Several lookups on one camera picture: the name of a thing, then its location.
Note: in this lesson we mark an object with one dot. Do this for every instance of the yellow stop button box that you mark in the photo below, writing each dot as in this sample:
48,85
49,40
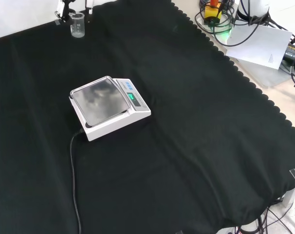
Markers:
212,14

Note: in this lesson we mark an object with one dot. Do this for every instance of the black bench cloth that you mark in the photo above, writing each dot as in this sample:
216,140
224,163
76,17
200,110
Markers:
186,146

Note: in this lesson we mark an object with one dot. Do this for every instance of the black power adapter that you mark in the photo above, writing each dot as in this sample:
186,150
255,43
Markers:
294,54

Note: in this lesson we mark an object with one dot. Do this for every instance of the small clear glass beaker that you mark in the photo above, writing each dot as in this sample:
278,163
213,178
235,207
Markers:
77,26

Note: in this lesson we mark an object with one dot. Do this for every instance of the aluminium bench bracket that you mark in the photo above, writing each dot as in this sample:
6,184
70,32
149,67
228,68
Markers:
293,187

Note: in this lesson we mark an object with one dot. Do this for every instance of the white electronic balance steel pan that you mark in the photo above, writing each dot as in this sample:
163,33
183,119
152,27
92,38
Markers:
113,107

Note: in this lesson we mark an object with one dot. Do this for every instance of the grey pale board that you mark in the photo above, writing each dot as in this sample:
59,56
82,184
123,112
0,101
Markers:
266,74

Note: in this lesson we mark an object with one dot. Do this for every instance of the white paper sheet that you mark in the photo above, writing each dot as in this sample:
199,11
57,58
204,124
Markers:
259,46

